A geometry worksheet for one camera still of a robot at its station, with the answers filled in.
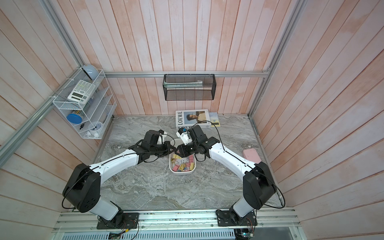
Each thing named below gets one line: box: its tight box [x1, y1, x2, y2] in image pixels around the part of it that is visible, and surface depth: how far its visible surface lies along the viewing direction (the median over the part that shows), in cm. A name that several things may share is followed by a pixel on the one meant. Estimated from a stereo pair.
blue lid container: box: [66, 113, 83, 124], surface depth 79 cm
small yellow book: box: [208, 112, 221, 128], surface depth 120 cm
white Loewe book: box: [175, 109, 212, 130], surface depth 117 cm
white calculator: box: [67, 79, 96, 105], surface depth 78 cm
